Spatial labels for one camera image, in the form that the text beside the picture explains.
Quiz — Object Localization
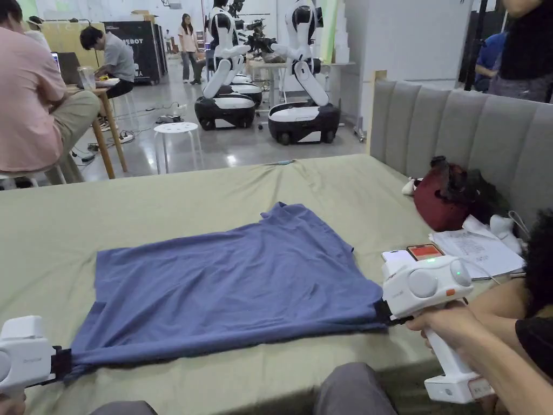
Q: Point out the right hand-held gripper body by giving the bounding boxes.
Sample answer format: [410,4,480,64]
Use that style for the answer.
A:
[374,255,496,405]

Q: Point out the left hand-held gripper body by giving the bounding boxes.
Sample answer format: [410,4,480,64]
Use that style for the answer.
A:
[0,315,73,397]

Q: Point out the blue shirt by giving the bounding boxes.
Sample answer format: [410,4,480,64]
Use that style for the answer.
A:
[64,200,390,386]

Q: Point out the person's right forearm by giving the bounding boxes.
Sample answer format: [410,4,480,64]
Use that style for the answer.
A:
[468,285,546,415]

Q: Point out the person's left hand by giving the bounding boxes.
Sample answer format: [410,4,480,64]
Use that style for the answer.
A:
[0,391,28,415]

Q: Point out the person's right hand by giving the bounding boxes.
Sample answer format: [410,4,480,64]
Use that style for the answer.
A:
[405,304,490,360]

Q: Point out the phone with red screen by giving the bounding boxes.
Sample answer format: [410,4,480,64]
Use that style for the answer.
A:
[406,244,447,262]

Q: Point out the white phone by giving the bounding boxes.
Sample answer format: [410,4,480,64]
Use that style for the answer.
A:
[381,249,416,265]

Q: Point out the stack of white papers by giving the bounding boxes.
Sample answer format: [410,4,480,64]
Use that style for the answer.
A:
[429,215,527,281]

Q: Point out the dark red bag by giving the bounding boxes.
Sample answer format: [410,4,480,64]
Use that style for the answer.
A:
[412,162,473,233]

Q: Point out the black headset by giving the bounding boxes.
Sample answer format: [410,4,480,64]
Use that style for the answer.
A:
[430,155,512,217]

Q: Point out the person's legs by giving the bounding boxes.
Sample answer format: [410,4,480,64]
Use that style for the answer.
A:
[100,362,399,415]

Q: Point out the person's body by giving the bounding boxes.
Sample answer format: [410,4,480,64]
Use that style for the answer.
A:
[514,316,553,392]

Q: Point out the grey padded headboard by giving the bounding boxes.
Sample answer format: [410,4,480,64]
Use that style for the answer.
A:
[368,79,553,227]

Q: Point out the bed with pale green sheet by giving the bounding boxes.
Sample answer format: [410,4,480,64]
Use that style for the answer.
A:
[0,153,533,415]

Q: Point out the white humanoid robot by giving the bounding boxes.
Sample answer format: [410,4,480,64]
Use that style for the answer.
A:
[267,0,341,146]
[194,0,265,132]

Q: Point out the wooden table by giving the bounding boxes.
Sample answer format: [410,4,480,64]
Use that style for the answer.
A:
[51,51,129,180]

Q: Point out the black tripod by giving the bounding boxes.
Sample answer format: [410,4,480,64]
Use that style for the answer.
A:
[463,0,490,92]

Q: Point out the round white stool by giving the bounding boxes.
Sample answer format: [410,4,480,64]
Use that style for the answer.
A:
[153,122,205,175]

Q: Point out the black crate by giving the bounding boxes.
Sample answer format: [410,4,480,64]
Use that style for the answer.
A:
[103,19,169,85]

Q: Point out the white cable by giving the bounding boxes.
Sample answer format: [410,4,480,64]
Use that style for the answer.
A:
[473,209,530,286]

